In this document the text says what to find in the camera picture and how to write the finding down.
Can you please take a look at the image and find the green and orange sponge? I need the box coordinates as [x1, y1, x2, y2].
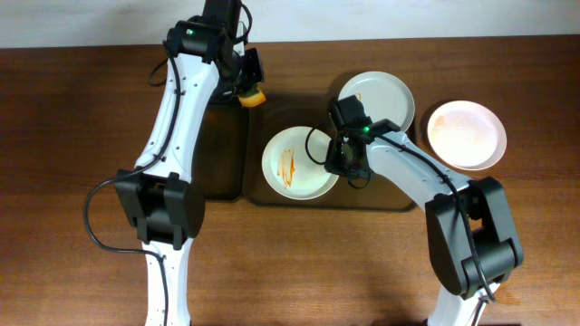
[238, 88, 266, 108]

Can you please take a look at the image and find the white plate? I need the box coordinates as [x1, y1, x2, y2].
[338, 72, 415, 131]
[426, 101, 508, 171]
[261, 126, 339, 201]

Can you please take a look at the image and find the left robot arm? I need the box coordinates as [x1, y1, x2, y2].
[114, 18, 263, 325]

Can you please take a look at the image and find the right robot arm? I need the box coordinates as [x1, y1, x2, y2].
[325, 119, 524, 325]

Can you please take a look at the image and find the brown large serving tray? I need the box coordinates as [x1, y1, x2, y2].
[242, 93, 416, 212]

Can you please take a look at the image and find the black small tray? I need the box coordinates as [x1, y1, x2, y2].
[192, 100, 248, 201]

